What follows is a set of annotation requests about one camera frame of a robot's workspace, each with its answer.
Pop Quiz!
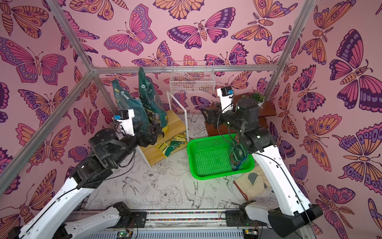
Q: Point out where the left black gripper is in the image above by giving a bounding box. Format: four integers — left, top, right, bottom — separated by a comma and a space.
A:
108, 120, 159, 169

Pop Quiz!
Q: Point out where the dark green fertilizer bag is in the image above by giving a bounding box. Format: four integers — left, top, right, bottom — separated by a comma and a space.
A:
112, 80, 151, 130

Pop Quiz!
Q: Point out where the blue green fertilizer bag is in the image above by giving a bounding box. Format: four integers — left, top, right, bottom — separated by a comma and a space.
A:
228, 143, 249, 171

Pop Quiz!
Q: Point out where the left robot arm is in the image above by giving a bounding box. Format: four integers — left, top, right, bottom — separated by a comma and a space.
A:
8, 122, 162, 239

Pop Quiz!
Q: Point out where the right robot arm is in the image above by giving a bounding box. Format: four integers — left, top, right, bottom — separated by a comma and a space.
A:
201, 98, 323, 238

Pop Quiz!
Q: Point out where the green plastic basket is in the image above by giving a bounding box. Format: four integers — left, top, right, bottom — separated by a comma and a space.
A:
187, 134, 256, 180

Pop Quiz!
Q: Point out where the white pot succulent plant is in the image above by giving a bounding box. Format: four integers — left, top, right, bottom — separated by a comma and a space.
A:
242, 92, 265, 107

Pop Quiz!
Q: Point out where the brown wooden step stand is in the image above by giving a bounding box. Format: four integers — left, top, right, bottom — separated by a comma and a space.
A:
204, 102, 277, 136

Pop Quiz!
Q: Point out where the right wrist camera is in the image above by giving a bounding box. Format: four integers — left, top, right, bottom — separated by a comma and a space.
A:
216, 86, 234, 114

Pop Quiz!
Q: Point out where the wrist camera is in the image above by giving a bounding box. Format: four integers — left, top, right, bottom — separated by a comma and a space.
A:
216, 86, 234, 114
114, 109, 135, 136

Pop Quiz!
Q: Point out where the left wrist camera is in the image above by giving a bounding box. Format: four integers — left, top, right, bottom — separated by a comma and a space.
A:
114, 109, 135, 136

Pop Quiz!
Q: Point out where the wooden white frame shelf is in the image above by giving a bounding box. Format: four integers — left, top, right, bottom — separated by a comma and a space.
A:
137, 91, 190, 167

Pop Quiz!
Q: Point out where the white wire basket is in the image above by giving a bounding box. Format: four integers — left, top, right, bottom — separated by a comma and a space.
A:
169, 60, 216, 94

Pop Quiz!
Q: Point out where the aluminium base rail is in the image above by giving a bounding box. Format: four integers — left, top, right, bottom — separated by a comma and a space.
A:
65, 209, 317, 239

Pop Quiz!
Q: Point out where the aluminium cage frame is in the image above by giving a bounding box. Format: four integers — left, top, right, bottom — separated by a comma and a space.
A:
1, 1, 316, 193

